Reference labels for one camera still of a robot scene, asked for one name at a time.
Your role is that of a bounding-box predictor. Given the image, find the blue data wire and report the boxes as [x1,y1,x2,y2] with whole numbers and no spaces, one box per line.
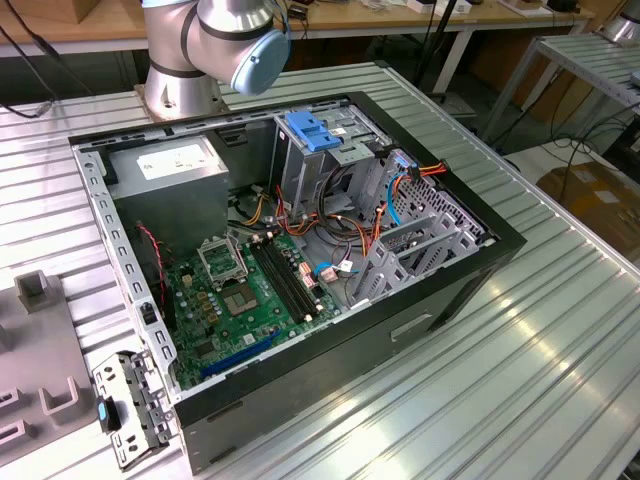
[385,149,419,229]

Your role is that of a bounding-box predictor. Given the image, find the orange power wire black plug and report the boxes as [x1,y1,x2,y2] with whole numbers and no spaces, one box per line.
[407,159,449,184]

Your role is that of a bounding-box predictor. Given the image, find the grey metal disk bay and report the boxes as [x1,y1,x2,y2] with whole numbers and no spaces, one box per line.
[344,189,496,309]

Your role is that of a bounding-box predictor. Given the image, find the pink board connector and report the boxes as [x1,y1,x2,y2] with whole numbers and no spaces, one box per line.
[298,262,319,294]

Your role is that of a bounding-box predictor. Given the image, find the black RAM slot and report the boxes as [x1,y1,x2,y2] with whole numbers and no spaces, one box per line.
[268,235,324,315]
[262,237,318,318]
[256,239,312,321]
[251,241,307,324]

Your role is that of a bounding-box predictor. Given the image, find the grey optical drive cage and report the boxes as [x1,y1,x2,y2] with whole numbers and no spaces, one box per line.
[272,107,394,221]

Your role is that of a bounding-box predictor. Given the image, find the CPU socket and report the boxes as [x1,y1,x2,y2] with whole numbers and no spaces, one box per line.
[219,282,261,319]

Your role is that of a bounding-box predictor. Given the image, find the green motherboard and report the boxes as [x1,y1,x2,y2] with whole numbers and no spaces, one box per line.
[162,232,346,391]

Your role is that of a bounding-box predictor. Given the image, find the blue plastic drive latch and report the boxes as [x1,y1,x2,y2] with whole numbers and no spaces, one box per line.
[284,110,344,154]

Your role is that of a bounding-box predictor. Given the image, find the metal socket cover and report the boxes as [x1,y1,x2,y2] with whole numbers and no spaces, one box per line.
[197,233,250,290]

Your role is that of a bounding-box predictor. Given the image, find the black open PC case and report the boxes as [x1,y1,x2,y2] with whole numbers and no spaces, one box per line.
[67,89,529,476]

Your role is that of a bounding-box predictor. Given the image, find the blue expansion slot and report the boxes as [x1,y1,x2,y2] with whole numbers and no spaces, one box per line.
[199,332,281,379]

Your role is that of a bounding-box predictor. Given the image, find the grey power supply unit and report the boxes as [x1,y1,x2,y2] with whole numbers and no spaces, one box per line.
[102,133,231,261]

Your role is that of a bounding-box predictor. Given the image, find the black tripod stand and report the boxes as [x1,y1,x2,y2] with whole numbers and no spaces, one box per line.
[414,0,464,96]

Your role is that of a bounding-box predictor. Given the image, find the brown cardboard box with label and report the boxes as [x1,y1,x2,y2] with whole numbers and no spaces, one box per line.
[537,162,640,251]

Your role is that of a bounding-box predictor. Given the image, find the black latch with blue tab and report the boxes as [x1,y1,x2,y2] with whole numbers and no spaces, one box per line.
[94,394,124,434]

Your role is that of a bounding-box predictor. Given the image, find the grey parts rack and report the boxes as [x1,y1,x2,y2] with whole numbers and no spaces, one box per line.
[0,272,99,461]

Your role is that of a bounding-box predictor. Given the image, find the metal slat side table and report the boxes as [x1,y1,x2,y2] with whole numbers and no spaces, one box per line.
[479,32,640,146]

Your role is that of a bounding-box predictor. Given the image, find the orange red wire bundle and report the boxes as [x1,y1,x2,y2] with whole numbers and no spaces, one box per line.
[272,184,389,261]

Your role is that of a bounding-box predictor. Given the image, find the yellow black wire bundle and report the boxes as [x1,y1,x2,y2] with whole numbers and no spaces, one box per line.
[239,192,269,227]

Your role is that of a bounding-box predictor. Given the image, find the red fan wire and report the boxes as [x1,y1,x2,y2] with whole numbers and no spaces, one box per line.
[135,222,169,321]

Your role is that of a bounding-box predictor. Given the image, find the wooden desk white frame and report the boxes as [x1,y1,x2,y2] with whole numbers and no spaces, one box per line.
[0,0,596,59]

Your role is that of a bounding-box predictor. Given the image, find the grey metal slot bracket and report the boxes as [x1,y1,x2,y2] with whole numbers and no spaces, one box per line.
[91,349,179,471]

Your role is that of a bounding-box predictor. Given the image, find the black cable silver connector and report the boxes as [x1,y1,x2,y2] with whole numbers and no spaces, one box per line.
[0,0,96,121]

